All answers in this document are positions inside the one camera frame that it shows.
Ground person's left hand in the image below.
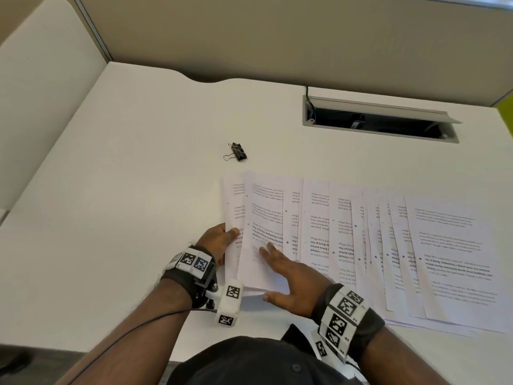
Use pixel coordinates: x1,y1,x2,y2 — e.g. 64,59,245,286
195,223,241,266

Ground person's right hand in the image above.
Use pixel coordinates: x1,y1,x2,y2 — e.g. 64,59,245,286
260,242,336,319

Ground gathered printed paper sheets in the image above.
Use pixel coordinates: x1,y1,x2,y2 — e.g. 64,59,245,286
236,171,294,298

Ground person's left forearm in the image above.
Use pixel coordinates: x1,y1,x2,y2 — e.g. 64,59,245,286
56,276,194,385

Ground person's right forearm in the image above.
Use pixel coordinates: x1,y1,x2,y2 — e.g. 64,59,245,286
355,317,455,385

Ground black left wristband with markers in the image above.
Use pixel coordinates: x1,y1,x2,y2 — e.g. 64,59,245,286
160,245,219,310

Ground black wristband with markers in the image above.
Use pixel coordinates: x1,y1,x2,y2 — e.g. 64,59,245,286
160,245,219,310
310,283,386,364

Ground person's black shirt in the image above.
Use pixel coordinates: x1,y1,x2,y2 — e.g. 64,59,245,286
166,323,370,385

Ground black right wristband with markers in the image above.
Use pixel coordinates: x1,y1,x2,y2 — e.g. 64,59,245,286
310,283,386,364

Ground black binder clip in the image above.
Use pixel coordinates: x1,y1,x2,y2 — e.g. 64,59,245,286
223,143,248,162

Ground row of spread printed pages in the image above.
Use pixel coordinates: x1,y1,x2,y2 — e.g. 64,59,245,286
220,172,513,338

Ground beige desk partition panel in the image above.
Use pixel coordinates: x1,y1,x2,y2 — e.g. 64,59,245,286
74,0,513,108

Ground white side divider panel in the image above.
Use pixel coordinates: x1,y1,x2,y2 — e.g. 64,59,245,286
0,0,114,223

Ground green panel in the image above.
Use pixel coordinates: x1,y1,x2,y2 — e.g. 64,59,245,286
496,90,513,139

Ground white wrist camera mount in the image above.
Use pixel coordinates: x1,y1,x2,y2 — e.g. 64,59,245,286
205,279,244,329

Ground thin black cable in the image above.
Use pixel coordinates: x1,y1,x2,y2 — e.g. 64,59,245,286
60,307,218,385

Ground black cable in tray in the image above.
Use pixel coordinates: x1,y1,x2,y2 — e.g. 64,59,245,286
303,85,318,125

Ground grey desk cable tray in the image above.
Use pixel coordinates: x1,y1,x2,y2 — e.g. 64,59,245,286
302,94,463,144

